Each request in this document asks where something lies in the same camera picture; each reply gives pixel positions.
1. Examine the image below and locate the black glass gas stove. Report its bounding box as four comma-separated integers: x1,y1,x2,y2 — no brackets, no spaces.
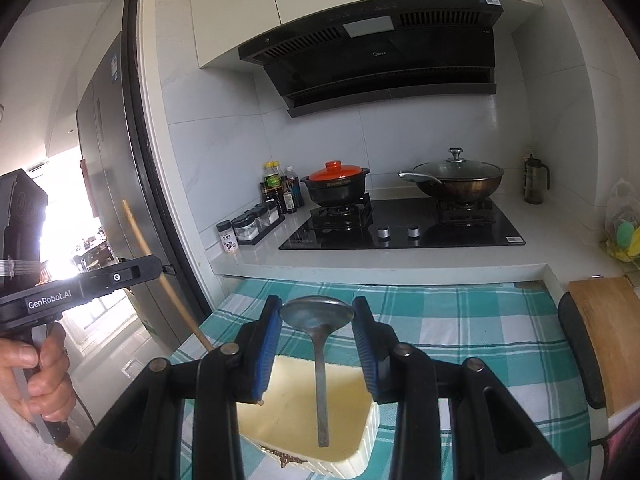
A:
278,194,527,251

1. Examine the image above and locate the white label spice jar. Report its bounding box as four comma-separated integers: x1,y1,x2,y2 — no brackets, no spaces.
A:
216,220,239,256

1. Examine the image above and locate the yellow cap sauce bottle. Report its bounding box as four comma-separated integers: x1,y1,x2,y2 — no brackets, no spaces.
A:
262,161,284,213

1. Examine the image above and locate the dark metal wok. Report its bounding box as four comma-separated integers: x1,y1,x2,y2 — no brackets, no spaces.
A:
398,170,505,200

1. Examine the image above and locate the plastic bag of sponges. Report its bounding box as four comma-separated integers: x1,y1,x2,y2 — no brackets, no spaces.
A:
602,177,640,267

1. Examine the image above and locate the green checked tablecloth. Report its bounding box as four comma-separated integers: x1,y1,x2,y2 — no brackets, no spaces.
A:
170,279,592,480

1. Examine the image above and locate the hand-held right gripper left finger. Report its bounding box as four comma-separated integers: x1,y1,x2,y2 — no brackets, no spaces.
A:
60,295,283,480

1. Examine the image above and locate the glass pitcher with handle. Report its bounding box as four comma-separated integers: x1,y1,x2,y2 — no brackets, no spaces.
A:
522,147,551,206

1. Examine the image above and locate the black range hood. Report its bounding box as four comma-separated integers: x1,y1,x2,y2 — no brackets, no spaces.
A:
237,0,503,118

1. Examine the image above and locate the metal ladle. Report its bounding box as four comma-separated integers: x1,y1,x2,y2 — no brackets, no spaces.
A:
279,296,356,448

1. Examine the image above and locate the dark door frame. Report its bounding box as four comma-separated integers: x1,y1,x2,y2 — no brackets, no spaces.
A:
30,0,213,321

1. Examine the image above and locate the wooden cutting board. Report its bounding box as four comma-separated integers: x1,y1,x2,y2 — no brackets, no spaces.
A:
567,276,640,417

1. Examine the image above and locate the wooden chopstick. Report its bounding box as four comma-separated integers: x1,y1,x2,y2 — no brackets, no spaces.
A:
121,199,265,406

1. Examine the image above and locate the person's left hand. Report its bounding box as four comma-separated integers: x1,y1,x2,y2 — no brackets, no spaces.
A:
0,322,77,423

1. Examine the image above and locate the grey refrigerator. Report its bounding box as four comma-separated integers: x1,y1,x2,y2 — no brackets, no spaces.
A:
75,30,201,356

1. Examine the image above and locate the black clay pot orange lid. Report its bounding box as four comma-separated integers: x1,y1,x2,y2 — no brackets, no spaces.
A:
300,161,372,207

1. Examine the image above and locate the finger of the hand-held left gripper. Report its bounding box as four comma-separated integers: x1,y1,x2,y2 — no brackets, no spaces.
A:
82,255,177,296

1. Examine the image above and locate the glass wok lid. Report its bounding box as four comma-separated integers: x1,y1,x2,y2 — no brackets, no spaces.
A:
414,148,501,181

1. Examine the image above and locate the dark soy sauce bottle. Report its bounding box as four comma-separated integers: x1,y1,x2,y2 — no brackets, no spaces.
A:
284,166,302,209

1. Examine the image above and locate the black padded chair back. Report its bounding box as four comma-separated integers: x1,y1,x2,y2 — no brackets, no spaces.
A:
557,291,609,411

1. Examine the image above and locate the cream ribbed storage box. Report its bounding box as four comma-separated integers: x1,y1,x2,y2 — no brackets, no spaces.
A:
235,355,381,480

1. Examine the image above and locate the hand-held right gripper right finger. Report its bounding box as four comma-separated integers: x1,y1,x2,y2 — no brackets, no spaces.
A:
351,296,576,480

